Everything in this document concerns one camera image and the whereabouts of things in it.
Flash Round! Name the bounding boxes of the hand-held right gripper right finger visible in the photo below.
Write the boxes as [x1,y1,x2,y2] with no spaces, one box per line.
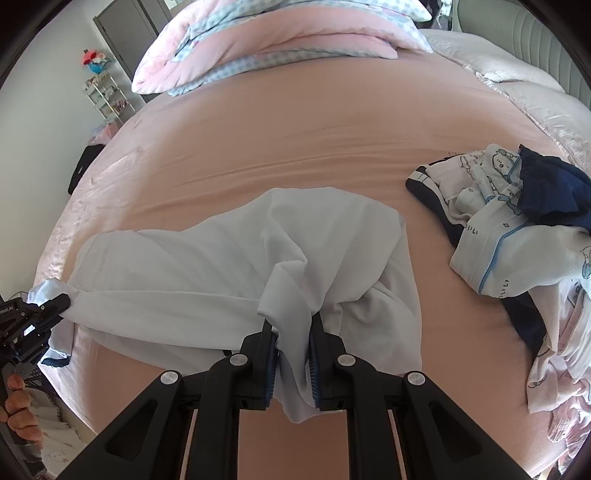
[309,318,533,480]

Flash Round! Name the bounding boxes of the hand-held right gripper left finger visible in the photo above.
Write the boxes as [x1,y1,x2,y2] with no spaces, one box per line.
[58,320,281,480]

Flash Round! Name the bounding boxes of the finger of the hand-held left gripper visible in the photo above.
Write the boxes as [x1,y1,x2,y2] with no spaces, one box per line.
[16,294,73,329]
[14,327,52,365]

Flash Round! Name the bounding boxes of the person's left hand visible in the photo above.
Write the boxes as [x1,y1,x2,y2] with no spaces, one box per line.
[0,373,44,448]

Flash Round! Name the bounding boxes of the person's printed pajama clothing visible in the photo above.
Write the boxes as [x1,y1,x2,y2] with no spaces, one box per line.
[25,387,95,480]

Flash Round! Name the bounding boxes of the black bag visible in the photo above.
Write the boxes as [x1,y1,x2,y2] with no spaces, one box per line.
[68,144,105,195]

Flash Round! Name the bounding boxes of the white shelf rack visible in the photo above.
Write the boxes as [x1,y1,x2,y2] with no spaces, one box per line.
[83,70,136,126]

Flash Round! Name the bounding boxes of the pink bed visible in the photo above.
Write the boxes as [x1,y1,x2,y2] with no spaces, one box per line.
[32,28,591,480]

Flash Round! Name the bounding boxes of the cartoon printed pajamas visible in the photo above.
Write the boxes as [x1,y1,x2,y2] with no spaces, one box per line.
[425,143,591,414]

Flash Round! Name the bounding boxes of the red blue plush toy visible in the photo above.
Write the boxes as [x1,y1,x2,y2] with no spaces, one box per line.
[81,48,113,75]

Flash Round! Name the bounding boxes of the grey door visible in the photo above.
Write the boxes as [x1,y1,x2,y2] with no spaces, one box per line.
[93,0,172,103]

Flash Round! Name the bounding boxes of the pink checked quilt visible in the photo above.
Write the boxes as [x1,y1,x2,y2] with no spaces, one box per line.
[131,0,433,99]

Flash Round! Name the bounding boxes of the grey padded headboard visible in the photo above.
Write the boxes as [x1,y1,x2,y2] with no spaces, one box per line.
[451,0,591,104]

